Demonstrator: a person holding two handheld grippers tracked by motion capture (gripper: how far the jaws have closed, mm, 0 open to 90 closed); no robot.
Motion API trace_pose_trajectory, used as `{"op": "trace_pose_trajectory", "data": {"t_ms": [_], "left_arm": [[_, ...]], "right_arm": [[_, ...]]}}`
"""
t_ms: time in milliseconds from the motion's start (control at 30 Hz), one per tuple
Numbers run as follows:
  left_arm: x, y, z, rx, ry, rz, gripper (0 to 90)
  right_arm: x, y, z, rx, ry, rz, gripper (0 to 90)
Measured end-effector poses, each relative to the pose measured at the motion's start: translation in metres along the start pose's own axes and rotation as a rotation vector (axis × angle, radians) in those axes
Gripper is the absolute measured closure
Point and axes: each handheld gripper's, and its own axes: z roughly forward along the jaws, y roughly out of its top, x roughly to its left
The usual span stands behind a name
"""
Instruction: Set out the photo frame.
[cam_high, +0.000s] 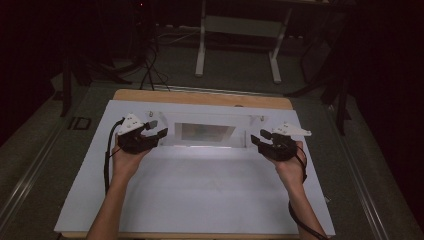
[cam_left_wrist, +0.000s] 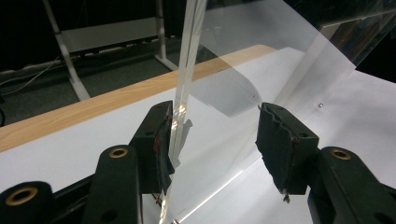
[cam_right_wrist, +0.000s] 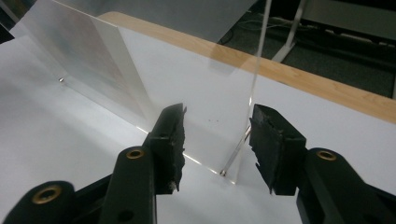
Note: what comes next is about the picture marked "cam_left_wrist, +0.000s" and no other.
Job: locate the white table mat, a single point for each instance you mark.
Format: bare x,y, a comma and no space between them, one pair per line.
62,155

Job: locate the clear acrylic frame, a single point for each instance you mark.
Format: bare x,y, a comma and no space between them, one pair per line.
183,62

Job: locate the white power strip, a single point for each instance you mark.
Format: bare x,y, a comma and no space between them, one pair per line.
93,52

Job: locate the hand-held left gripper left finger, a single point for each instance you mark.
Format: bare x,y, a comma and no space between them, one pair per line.
115,186

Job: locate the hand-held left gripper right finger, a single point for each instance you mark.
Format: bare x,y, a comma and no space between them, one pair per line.
286,149

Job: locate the white metal desk frame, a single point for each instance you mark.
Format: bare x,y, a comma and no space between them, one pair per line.
106,34

